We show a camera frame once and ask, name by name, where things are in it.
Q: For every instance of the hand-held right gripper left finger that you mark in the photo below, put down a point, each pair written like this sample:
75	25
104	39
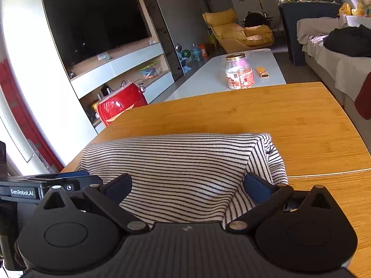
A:
118	189

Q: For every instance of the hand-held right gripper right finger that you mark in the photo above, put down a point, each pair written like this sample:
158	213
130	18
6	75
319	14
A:
256	189

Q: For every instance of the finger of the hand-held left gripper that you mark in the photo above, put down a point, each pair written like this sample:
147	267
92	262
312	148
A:
72	174
84	181

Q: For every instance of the striped shirt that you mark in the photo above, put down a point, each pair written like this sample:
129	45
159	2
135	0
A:
185	168

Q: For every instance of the yellow toy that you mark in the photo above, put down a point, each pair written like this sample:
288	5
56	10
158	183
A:
95	106

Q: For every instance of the red banner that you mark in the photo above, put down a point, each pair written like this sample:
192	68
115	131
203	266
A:
17	104

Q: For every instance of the black router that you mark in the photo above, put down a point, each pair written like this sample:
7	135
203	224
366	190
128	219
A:
105	90

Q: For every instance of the small orange box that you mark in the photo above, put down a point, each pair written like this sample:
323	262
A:
262	73

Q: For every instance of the glass jar with gold lid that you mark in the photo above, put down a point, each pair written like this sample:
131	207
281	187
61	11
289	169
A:
239	73

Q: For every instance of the clear toy box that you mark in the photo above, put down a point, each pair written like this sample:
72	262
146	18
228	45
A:
150	71

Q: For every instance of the white coffee table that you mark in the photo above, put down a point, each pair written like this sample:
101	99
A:
208	75

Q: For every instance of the astronaut figure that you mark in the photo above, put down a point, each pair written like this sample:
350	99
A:
182	63

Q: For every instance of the red fleece coat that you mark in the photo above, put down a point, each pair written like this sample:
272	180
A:
364	98

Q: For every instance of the grey sofa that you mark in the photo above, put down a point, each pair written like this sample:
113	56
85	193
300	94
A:
327	63

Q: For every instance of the large water bottle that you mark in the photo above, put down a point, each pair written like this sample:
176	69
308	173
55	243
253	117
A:
196	54

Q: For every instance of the orange container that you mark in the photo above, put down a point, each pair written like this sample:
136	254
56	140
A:
203	50

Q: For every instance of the black television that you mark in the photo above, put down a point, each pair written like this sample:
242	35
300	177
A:
95	26

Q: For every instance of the green ball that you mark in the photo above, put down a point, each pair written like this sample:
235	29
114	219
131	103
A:
186	54

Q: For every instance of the dark fish tank cabinet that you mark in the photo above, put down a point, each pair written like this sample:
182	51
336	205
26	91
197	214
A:
289	34

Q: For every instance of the yellow armchair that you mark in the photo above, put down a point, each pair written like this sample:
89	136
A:
232	31

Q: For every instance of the black bag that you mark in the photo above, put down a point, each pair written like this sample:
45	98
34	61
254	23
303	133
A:
256	20

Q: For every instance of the beige sofa blanket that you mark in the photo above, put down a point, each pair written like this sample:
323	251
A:
313	29

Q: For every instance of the black jacket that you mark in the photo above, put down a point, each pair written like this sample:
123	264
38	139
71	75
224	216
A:
350	42

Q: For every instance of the yellow chick plush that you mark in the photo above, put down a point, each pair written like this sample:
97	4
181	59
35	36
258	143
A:
345	9

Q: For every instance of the yellow duck plush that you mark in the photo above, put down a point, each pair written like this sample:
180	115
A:
358	5

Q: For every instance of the pink pig plush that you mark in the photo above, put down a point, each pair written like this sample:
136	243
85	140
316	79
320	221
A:
367	1

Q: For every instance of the wall television cabinet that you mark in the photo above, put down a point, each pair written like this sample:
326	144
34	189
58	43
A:
95	73

